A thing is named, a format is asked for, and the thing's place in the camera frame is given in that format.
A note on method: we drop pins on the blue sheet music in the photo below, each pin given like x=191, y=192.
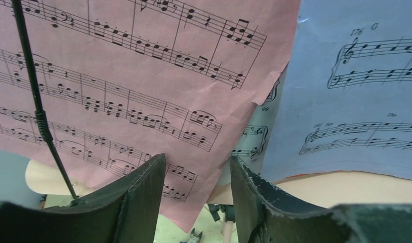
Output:
x=346, y=102

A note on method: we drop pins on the pink sheet music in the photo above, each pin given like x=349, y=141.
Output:
x=122, y=81

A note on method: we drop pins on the left white sheet music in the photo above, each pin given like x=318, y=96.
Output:
x=253, y=142

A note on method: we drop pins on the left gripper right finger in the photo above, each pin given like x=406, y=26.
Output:
x=266, y=213

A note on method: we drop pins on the blue-handled pliers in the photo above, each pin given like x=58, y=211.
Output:
x=193, y=237

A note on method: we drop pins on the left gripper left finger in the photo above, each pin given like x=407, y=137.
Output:
x=124, y=211

